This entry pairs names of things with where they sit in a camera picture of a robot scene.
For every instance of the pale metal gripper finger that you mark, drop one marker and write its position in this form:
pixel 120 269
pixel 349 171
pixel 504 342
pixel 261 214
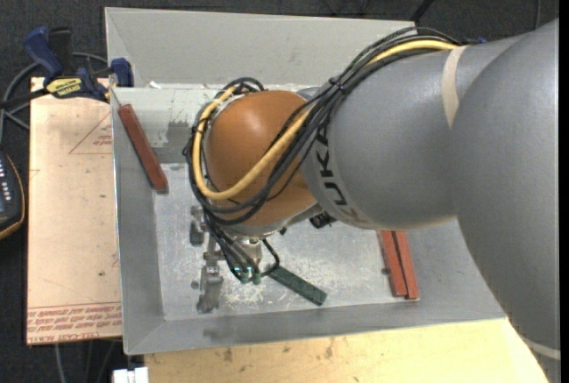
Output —
pixel 209 292
pixel 197 230

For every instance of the grey metal bin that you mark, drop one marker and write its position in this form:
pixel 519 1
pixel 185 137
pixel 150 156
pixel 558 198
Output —
pixel 146 274

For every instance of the dark green flat block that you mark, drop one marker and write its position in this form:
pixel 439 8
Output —
pixel 302 287

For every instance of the red-brown flat block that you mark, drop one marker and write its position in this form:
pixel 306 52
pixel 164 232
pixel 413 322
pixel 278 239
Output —
pixel 143 148
pixel 391 265
pixel 410 270

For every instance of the brown cardboard board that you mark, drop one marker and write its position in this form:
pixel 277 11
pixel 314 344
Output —
pixel 71 217

